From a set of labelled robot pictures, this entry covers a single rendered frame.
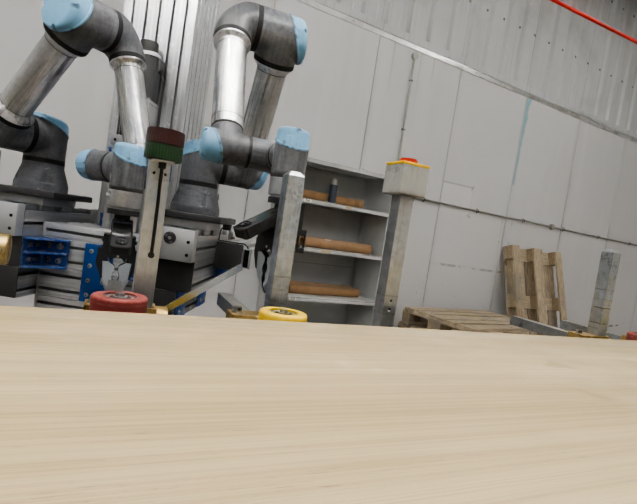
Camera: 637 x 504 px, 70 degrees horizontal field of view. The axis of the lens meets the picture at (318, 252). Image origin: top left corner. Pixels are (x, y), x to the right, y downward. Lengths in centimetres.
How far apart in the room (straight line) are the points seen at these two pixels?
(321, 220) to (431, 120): 153
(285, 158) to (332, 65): 317
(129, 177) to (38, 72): 45
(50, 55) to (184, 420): 120
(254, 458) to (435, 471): 12
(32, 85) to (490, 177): 450
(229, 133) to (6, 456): 86
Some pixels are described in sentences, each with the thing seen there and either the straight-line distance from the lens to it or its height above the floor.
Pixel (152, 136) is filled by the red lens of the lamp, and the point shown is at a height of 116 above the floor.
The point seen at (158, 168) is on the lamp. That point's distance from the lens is 84.
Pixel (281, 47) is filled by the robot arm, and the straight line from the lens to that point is 133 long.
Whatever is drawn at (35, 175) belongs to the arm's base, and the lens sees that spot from 164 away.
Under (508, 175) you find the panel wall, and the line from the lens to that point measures 549.
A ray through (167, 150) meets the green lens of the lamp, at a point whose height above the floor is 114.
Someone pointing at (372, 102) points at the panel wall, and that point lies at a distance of 430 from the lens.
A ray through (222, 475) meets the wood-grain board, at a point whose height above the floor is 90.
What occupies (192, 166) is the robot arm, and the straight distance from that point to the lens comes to 145.
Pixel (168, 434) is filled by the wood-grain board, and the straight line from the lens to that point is 35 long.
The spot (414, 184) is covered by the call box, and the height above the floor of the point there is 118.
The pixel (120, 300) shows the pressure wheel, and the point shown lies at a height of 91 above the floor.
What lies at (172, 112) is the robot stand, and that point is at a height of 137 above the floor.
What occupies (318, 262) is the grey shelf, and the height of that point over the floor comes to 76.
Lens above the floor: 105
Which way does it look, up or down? 3 degrees down
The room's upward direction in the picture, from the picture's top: 9 degrees clockwise
